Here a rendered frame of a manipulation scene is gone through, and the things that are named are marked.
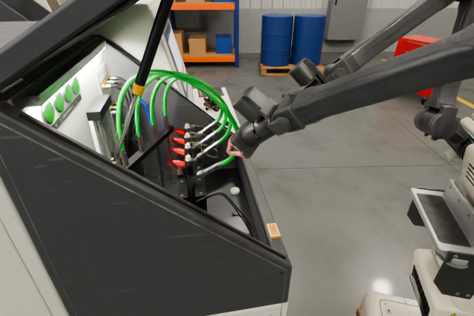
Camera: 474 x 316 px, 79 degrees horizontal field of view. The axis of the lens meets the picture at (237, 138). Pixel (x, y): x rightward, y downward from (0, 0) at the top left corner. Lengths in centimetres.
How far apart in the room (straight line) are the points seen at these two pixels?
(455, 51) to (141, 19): 98
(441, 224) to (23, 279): 105
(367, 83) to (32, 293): 83
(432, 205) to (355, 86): 61
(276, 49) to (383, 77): 515
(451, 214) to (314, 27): 490
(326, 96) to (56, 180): 52
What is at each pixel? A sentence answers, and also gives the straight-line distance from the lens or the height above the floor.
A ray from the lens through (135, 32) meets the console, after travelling 120.
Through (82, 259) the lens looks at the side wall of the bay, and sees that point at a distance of 77.
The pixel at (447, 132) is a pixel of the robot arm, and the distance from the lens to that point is 106.
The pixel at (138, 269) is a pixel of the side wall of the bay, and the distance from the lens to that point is 78.
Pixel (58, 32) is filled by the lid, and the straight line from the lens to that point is 49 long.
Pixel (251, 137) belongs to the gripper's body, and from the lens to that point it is 71.
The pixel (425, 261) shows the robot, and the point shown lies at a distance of 122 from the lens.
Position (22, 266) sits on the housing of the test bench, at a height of 109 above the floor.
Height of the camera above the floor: 163
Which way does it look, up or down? 29 degrees down
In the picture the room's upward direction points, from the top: straight up
